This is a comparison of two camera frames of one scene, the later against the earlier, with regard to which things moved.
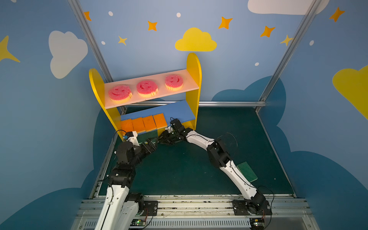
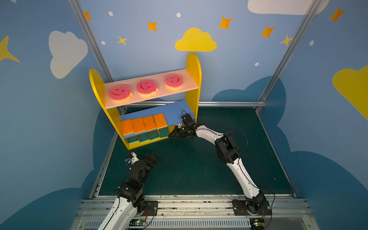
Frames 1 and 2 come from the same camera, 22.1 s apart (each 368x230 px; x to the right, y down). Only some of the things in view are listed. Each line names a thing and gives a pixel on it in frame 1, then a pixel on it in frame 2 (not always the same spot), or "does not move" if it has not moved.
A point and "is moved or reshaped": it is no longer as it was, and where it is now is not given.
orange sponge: [149, 123] does not move
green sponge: [246, 170] is moved or reshaped
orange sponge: [138, 124] does not move
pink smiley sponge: [147, 88] does not move
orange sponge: [126, 126] does not move
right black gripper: [168, 136] → [182, 132]
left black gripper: [150, 145] → [151, 158]
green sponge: [142, 137] does not move
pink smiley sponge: [120, 93] does not move
